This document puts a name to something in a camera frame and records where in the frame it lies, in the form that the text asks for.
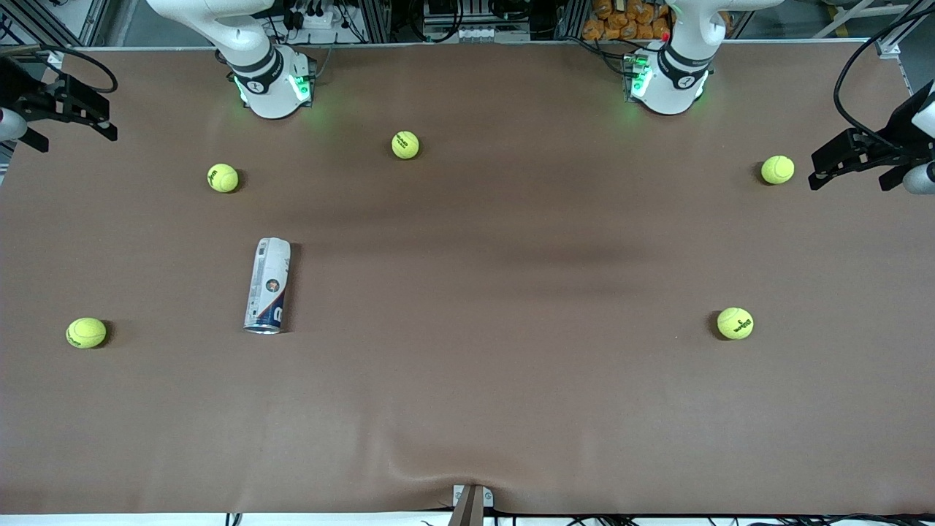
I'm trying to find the white blue tennis can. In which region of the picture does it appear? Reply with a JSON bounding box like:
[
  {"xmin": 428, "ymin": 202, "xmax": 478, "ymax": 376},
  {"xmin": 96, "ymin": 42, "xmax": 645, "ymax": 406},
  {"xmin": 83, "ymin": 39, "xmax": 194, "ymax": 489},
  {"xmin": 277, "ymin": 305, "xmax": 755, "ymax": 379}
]
[{"xmin": 243, "ymin": 237, "xmax": 291, "ymax": 335}]

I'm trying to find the white slanted bar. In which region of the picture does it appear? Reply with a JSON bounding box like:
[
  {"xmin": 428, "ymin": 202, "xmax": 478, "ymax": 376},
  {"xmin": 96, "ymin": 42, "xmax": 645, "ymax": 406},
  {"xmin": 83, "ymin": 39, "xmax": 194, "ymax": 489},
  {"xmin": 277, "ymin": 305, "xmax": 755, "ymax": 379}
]
[{"xmin": 814, "ymin": 0, "xmax": 914, "ymax": 39}]

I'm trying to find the white power strip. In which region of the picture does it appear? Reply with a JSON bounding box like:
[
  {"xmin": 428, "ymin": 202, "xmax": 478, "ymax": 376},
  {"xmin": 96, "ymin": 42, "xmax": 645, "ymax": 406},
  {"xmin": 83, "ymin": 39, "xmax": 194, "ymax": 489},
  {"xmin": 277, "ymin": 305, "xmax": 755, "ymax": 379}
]
[{"xmin": 289, "ymin": 7, "xmax": 337, "ymax": 34}]

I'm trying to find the pile of orange objects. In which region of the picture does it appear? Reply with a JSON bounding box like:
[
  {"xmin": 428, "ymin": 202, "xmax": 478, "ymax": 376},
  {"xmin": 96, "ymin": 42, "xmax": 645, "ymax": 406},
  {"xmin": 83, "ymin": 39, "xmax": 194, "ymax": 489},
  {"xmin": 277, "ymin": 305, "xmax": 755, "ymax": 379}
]
[{"xmin": 582, "ymin": 0, "xmax": 673, "ymax": 41}]

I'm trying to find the grey electronics box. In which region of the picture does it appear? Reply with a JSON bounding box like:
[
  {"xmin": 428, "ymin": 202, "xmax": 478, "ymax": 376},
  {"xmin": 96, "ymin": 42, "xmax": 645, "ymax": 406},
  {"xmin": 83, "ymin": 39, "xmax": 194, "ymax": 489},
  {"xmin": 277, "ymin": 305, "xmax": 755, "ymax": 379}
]
[{"xmin": 422, "ymin": 0, "xmax": 532, "ymax": 43}]

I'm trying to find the brown table cloth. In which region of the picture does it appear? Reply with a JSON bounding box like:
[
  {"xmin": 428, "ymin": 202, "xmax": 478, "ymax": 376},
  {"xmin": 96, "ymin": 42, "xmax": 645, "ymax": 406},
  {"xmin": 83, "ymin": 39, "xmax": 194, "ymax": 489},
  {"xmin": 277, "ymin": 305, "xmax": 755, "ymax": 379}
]
[{"xmin": 0, "ymin": 40, "xmax": 935, "ymax": 516}]

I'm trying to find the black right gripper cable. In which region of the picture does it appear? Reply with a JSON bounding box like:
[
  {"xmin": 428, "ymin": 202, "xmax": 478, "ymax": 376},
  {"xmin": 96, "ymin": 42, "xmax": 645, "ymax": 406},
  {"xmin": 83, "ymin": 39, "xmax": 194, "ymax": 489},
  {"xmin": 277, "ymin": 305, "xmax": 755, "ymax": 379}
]
[{"xmin": 29, "ymin": 45, "xmax": 119, "ymax": 94}]

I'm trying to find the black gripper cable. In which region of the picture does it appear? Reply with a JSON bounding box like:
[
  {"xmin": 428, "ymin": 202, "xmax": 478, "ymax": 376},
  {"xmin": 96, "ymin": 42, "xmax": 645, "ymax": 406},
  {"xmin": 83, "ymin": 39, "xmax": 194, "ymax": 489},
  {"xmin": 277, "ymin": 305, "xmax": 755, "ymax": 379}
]
[
  {"xmin": 29, "ymin": 45, "xmax": 119, "ymax": 94},
  {"xmin": 833, "ymin": 4, "xmax": 935, "ymax": 147}
]

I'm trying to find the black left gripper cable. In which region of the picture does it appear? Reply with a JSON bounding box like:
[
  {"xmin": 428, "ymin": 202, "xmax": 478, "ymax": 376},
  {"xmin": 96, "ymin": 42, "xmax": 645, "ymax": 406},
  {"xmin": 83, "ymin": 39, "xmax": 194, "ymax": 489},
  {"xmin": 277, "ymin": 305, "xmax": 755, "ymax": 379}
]
[{"xmin": 833, "ymin": 4, "xmax": 935, "ymax": 147}]

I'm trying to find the slanted aluminium frame profile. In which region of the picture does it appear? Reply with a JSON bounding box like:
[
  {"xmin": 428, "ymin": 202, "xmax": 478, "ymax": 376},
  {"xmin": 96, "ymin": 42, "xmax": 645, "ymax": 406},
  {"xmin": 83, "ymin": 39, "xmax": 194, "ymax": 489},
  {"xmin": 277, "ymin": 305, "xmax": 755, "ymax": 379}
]
[
  {"xmin": 0, "ymin": 0, "xmax": 110, "ymax": 50},
  {"xmin": 873, "ymin": 0, "xmax": 935, "ymax": 56}
]

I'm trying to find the aluminium frame post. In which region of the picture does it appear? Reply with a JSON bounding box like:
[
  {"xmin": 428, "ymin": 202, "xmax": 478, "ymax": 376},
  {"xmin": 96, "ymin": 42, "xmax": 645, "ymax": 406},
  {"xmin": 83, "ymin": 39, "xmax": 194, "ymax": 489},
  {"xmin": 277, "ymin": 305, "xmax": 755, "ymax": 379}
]
[
  {"xmin": 365, "ymin": 0, "xmax": 393, "ymax": 43},
  {"xmin": 559, "ymin": 0, "xmax": 589, "ymax": 41}
]

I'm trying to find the grey metal bracket plate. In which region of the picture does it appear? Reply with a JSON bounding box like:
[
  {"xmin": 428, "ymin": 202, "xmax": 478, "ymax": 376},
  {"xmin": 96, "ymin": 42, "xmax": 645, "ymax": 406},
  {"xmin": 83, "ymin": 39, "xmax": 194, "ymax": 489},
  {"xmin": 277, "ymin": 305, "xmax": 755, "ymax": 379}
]
[{"xmin": 452, "ymin": 484, "xmax": 495, "ymax": 509}]

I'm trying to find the brown camera post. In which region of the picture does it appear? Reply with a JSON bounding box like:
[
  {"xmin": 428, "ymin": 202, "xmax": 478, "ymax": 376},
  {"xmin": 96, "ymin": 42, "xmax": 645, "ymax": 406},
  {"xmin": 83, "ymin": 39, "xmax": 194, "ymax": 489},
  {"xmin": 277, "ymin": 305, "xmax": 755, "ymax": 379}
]
[{"xmin": 448, "ymin": 487, "xmax": 484, "ymax": 526}]

